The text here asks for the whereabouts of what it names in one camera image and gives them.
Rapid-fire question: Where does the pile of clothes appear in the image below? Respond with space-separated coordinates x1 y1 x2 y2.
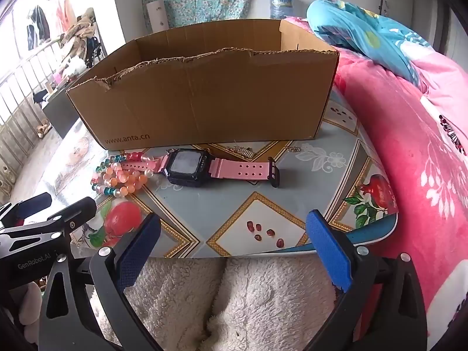
59 7 98 60

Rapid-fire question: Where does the metal railing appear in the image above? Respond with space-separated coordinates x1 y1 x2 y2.
0 38 68 176

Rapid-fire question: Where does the black wrist watch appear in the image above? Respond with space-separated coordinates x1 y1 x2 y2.
122 148 281 189

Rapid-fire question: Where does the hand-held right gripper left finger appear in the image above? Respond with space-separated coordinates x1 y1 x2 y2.
38 212 165 351

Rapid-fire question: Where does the white fluffy robe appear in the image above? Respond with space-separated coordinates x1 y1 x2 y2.
69 256 344 351

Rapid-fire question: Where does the orange beaded bracelet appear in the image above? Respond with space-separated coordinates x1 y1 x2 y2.
91 164 149 199

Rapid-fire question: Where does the blue patterned pillow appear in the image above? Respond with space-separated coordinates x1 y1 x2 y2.
306 0 434 88

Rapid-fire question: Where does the pink floral blanket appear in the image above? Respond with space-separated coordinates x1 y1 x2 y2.
283 16 468 351

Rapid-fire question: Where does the dark hanging jacket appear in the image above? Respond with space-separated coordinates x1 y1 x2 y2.
27 5 50 50

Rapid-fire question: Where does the wheelchair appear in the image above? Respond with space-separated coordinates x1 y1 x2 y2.
86 37 107 68

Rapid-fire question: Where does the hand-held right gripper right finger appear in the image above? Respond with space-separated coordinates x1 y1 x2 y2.
306 209 429 351

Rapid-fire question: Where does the fruit print tablecloth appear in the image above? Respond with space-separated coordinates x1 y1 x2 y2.
37 80 399 259

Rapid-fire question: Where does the blue water cooler bottle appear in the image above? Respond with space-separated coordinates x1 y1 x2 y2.
270 0 295 19

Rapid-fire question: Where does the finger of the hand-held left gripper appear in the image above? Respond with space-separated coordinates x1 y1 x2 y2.
0 192 53 228
0 196 98 244

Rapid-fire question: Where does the pink hanging garment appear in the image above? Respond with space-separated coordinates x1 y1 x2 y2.
55 0 76 38

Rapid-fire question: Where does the brown cardboard box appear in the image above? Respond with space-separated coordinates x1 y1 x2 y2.
66 19 340 150

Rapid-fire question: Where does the dark grey cabinet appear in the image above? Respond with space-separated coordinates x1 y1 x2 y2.
41 90 80 140

